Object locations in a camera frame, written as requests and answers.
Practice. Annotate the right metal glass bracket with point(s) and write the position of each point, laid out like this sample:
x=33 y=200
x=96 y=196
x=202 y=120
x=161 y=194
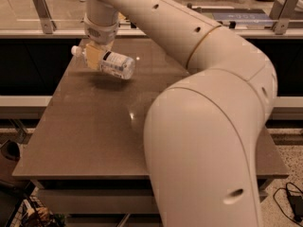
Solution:
x=281 y=15

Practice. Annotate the grey table drawer base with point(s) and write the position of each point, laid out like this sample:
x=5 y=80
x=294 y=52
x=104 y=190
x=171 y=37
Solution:
x=101 y=200

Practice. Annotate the black power adapter with cable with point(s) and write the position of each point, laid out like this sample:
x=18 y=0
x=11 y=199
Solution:
x=294 y=197

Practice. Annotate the left metal glass bracket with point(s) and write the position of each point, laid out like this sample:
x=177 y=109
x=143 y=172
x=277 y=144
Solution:
x=47 y=23

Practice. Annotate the metal glass bracket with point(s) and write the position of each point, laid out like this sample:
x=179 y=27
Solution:
x=281 y=15
x=47 y=23

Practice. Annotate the wire basket with items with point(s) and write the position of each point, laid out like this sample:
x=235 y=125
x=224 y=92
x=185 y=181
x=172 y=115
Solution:
x=32 y=213

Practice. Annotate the glass barrier panel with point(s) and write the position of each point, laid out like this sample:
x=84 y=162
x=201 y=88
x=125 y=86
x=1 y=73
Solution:
x=61 y=15

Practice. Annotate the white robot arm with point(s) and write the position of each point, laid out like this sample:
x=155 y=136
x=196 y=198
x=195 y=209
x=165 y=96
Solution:
x=201 y=133

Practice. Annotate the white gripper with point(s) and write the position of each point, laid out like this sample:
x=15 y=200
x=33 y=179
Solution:
x=101 y=34

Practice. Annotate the clear plastic water bottle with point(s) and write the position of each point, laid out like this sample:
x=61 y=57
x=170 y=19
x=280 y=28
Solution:
x=112 y=63

